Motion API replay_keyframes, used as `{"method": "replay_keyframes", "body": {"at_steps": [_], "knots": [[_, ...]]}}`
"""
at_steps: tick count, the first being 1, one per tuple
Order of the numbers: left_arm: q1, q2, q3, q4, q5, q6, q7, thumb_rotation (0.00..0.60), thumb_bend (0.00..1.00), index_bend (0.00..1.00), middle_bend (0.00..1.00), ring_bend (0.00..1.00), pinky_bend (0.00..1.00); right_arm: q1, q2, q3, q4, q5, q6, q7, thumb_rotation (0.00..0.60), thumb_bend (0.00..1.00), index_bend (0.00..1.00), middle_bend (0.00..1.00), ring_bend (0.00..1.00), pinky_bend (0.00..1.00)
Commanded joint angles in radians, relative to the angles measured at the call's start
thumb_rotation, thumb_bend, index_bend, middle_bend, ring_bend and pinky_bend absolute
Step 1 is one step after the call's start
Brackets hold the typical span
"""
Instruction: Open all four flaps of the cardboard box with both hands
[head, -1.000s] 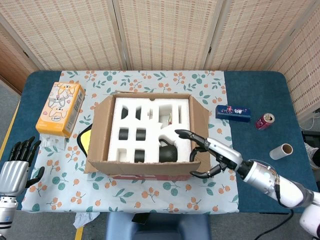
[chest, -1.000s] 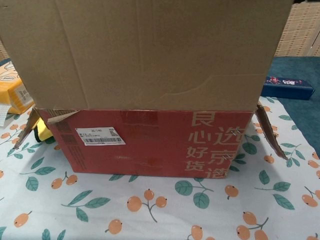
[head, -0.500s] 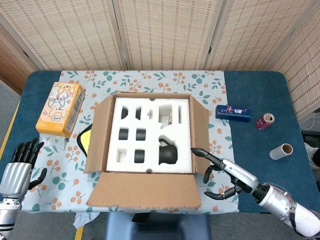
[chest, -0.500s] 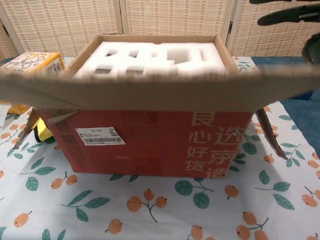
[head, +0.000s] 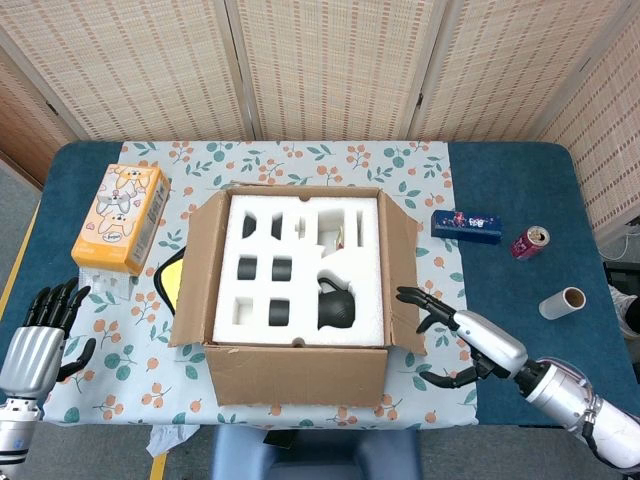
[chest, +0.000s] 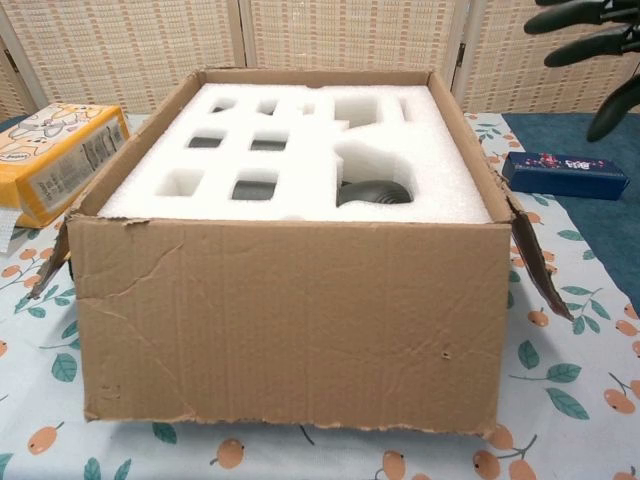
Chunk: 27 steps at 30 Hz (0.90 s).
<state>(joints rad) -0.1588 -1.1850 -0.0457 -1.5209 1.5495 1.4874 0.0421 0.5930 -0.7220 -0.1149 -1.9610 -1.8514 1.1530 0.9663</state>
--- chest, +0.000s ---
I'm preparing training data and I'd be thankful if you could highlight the red cardboard box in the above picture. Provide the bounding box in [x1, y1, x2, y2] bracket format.
[29, 67, 576, 441]

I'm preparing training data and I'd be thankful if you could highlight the white blister packet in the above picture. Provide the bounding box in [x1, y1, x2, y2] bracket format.
[0, 209, 27, 257]

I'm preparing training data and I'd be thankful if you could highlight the dark blue rectangular box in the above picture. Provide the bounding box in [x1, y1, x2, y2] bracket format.
[501, 150, 632, 202]

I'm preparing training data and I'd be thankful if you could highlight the woven folding screen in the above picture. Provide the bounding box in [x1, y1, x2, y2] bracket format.
[0, 0, 640, 124]

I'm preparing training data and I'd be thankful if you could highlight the yellow cartoon tissue pack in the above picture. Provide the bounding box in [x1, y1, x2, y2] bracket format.
[0, 102, 132, 229]

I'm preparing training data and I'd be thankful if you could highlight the gray ribbed pot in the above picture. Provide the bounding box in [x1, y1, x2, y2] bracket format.
[335, 180, 415, 209]

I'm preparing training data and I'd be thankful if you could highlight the floral print tablecloth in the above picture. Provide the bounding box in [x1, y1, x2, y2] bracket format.
[0, 112, 640, 480]

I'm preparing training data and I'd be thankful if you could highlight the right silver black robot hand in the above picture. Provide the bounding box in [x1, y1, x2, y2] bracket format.
[522, 0, 640, 144]

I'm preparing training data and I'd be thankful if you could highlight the white foam insert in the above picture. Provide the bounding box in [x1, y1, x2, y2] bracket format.
[97, 82, 494, 226]

